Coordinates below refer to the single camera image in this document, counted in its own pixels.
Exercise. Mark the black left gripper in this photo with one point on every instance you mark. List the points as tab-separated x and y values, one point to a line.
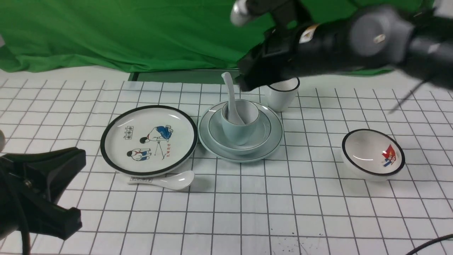
40	180

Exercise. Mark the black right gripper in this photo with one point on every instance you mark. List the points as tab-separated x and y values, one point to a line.
295	46

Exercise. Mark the pale blue cup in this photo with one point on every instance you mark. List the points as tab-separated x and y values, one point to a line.
237	133

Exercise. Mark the plain white ceramic spoon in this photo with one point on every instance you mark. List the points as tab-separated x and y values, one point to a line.
232	115

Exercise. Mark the pale blue bowl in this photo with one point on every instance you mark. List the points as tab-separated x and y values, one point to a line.
258	138

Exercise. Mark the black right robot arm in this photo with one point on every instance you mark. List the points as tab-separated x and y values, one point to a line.
375	36

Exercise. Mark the white cup with black rim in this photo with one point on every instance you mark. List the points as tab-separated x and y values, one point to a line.
281	94

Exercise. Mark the pale blue plate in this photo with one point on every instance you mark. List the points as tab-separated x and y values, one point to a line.
270	146

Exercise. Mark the white plate with cartoon figures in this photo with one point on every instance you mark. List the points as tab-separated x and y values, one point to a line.
149	141

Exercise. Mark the white bowl with red flag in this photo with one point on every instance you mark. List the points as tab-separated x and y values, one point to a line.
372	155

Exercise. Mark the white grid tablecloth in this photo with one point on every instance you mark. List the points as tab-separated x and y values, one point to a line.
302	200

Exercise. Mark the green backdrop cloth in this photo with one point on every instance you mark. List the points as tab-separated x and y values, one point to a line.
126	35

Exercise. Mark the white spoon with patterned handle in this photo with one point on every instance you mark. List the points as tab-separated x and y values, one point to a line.
175	182

